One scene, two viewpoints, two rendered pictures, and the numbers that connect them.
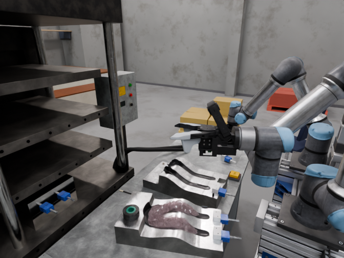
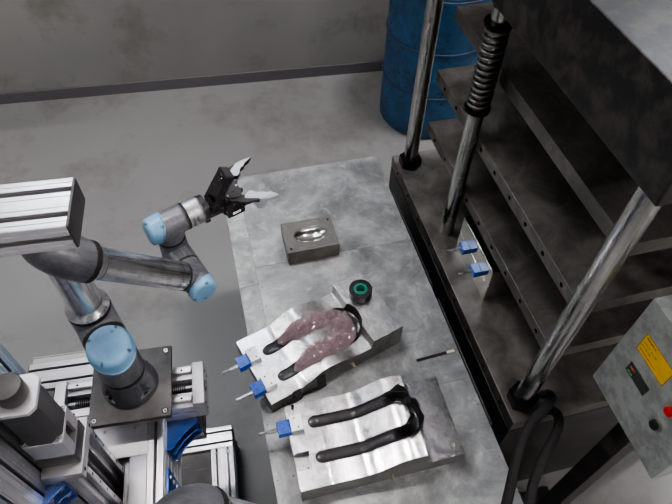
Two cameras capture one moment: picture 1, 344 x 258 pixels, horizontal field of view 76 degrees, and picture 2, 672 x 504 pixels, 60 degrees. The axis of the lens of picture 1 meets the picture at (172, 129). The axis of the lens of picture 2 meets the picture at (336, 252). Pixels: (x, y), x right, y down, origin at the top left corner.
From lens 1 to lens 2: 1.95 m
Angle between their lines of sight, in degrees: 97
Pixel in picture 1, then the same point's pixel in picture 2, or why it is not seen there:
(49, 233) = (439, 253)
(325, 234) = not seen: hidden behind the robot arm
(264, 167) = not seen: hidden behind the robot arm
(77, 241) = (398, 263)
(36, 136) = (500, 179)
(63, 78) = (569, 171)
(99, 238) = (382, 281)
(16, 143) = (489, 160)
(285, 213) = (163, 367)
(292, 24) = not seen: outside the picture
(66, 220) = (448, 273)
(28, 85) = (535, 127)
